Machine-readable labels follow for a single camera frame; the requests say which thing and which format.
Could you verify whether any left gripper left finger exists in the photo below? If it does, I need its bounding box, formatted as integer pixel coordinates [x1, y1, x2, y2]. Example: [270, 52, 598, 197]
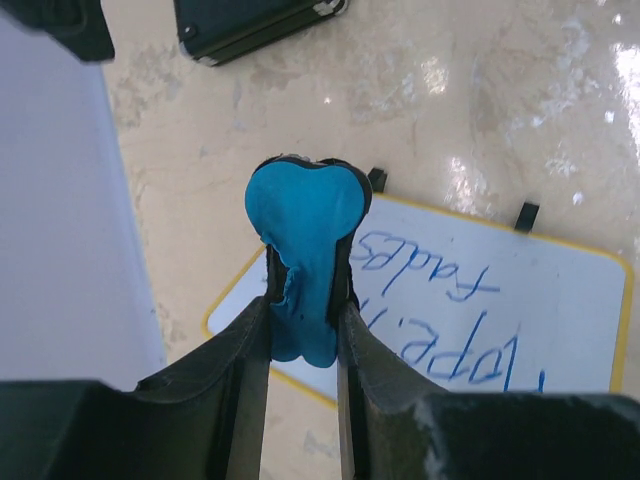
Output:
[134, 295, 274, 480]

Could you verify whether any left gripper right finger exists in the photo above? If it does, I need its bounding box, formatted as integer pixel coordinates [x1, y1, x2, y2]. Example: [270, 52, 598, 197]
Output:
[335, 302, 436, 480]

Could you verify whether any blue whiteboard eraser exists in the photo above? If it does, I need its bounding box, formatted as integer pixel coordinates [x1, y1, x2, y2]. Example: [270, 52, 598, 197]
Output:
[245, 155, 373, 368]

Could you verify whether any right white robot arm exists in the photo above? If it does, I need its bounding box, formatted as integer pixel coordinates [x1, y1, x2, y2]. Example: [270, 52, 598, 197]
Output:
[1, 0, 115, 63]

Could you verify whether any yellow framed whiteboard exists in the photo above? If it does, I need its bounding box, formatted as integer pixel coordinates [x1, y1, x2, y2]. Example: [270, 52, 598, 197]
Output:
[201, 167, 636, 411]

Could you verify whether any black hard case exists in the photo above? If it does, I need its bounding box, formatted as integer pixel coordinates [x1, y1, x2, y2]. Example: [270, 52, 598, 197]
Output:
[174, 0, 349, 67]

